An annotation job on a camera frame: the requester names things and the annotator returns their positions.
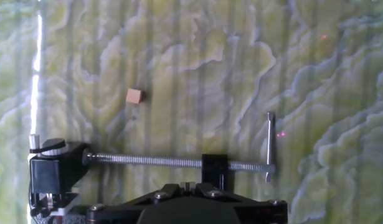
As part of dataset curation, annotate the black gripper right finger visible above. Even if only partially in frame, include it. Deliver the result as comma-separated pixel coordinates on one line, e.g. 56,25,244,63
196,182,288,224

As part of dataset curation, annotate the small wooden cube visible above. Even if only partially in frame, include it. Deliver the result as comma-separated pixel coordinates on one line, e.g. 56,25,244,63
126,88,144,105

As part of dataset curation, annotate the black C-clamp with steel screw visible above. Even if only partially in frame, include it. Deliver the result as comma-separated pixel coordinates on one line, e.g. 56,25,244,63
32,111,277,224

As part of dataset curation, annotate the green marble pattern mat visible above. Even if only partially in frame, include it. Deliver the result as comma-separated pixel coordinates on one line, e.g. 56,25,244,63
0,0,383,224

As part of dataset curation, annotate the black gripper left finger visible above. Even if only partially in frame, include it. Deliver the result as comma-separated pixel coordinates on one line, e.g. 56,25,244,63
87,183,184,224

